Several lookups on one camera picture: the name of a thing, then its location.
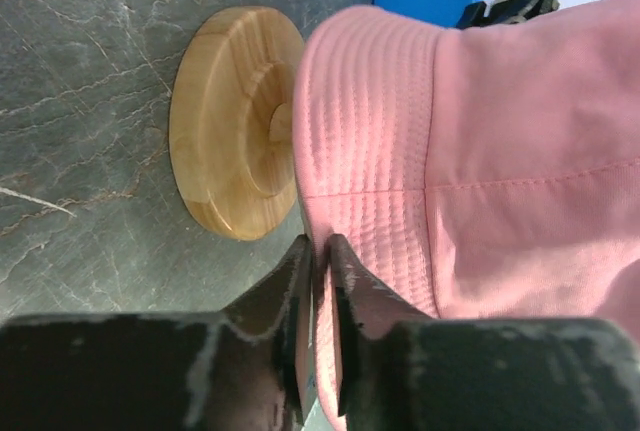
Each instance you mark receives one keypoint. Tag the wooden hat stand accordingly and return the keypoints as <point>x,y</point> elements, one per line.
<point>230,122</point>

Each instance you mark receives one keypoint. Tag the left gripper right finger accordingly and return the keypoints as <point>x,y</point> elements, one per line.
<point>399,369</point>

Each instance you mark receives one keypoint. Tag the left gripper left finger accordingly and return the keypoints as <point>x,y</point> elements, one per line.
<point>238,368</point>

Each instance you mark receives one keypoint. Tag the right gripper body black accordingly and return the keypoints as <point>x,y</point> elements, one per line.
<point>479,14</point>

